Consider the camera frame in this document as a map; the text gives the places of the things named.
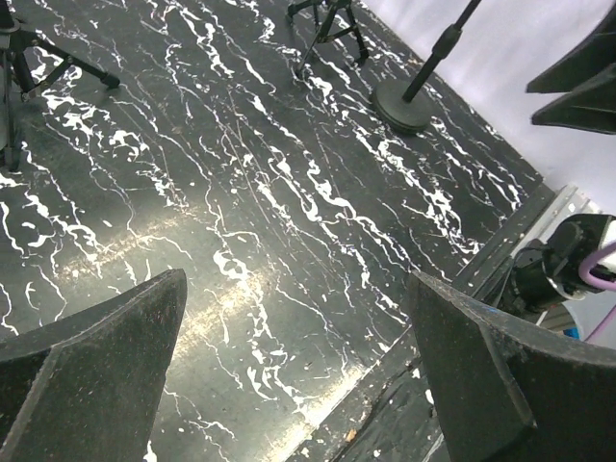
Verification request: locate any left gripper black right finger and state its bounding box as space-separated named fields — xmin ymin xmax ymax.
xmin=409 ymin=272 xmax=615 ymax=461

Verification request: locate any round base stand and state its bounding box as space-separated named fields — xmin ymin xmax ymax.
xmin=371 ymin=0 xmax=481 ymax=135

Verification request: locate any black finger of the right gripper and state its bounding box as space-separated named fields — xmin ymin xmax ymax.
xmin=526 ymin=5 xmax=615 ymax=93
xmin=530 ymin=64 xmax=615 ymax=135

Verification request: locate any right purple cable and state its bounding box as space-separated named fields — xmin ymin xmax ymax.
xmin=577 ymin=243 xmax=616 ymax=343

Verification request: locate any tripod stand with clip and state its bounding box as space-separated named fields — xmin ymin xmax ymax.
xmin=1 ymin=1 xmax=120 ymax=172

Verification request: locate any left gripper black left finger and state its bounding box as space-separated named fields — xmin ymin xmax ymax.
xmin=1 ymin=269 xmax=187 ymax=461

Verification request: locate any tripod stand with shock mount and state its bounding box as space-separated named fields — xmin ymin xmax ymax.
xmin=286 ymin=0 xmax=371 ymax=76

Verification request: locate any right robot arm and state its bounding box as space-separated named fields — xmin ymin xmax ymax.
xmin=492 ymin=10 xmax=615 ymax=319

